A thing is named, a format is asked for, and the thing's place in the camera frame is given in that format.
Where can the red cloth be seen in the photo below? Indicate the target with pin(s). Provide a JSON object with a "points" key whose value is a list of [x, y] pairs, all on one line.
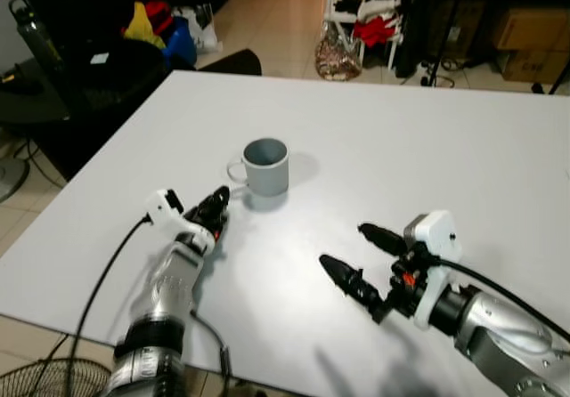
{"points": [[376, 30]]}

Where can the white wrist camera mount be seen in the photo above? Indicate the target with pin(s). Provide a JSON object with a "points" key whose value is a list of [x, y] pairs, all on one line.
{"points": [[163, 206], [438, 235]]}

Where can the red bag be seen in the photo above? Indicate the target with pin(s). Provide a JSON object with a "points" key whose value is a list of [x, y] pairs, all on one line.
{"points": [[160, 14]]}

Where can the black desk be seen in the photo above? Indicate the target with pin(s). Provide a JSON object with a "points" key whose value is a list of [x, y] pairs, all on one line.
{"points": [[98, 99]]}

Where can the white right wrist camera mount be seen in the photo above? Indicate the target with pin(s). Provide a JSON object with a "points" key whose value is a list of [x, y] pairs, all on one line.
{"points": [[438, 235]]}

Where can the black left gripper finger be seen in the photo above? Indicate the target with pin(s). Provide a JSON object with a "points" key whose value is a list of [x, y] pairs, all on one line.
{"points": [[223, 201], [211, 201]]}

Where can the large cardboard box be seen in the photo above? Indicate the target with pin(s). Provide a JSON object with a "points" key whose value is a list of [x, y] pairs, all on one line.
{"points": [[533, 28]]}

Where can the yellow cloth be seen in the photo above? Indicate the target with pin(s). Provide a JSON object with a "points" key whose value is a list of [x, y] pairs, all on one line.
{"points": [[142, 28]]}

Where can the white plastic bag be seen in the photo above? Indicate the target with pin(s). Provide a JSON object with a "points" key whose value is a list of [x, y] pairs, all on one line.
{"points": [[203, 28]]}

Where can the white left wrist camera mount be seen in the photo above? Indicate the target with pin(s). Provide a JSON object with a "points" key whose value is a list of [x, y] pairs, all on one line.
{"points": [[163, 206]]}

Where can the black tripod stand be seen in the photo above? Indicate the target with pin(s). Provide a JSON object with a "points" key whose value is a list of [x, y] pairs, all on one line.
{"points": [[438, 59]]}

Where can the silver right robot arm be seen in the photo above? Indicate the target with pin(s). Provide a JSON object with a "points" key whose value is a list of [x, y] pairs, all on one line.
{"points": [[508, 335]]}

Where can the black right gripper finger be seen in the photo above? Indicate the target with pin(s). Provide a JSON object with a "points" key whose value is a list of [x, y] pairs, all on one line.
{"points": [[385, 237], [352, 283]]}

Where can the grey mug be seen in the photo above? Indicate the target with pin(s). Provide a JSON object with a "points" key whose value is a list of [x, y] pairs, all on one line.
{"points": [[267, 173]]}

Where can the black chair back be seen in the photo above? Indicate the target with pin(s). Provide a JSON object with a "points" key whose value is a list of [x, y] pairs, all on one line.
{"points": [[233, 61]]}

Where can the white metal rack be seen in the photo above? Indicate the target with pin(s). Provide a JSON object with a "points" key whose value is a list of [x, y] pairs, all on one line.
{"points": [[392, 50]]}

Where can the blue bag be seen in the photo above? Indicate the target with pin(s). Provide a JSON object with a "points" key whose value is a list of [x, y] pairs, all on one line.
{"points": [[181, 45]]}

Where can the printed cardboard box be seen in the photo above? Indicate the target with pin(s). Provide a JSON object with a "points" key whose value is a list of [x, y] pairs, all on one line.
{"points": [[536, 66]]}

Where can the dark water bottle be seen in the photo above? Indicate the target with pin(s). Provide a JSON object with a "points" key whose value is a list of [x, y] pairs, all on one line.
{"points": [[36, 32]]}

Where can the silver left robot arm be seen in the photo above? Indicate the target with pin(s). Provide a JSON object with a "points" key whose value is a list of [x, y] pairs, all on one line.
{"points": [[165, 295]]}

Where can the white paper sheet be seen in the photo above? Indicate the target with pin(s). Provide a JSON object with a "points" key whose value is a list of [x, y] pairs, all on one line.
{"points": [[99, 58]]}

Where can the patterned mesh bag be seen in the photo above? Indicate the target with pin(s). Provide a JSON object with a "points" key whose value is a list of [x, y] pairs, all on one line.
{"points": [[338, 57]]}

